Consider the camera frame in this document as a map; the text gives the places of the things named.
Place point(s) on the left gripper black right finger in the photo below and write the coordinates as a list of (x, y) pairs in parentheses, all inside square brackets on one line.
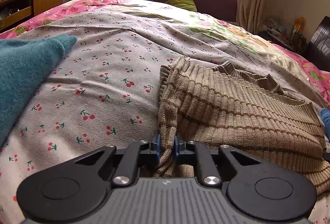
[(240, 187)]

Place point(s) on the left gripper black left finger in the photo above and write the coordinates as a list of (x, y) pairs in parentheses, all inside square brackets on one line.
[(75, 189)]

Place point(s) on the beige striped knit sweater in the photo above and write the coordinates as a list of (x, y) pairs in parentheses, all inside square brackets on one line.
[(224, 105)]

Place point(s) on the cherry print grey sheet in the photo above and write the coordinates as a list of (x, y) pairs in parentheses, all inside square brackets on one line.
[(70, 117)]

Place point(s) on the blue knit garment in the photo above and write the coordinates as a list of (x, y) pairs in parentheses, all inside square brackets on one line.
[(325, 117)]

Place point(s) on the teal fuzzy garment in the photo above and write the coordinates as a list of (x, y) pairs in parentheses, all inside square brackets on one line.
[(25, 64)]

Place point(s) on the cluttered bedside shelf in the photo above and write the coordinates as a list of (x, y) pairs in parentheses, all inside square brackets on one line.
[(293, 40)]

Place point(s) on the pink floral bed quilt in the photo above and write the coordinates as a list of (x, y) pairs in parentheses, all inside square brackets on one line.
[(77, 7)]

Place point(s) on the wooden side cabinet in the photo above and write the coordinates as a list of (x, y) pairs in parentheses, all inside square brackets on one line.
[(14, 12)]

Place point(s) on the lime green pillow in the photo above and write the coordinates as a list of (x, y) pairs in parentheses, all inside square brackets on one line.
[(183, 4)]

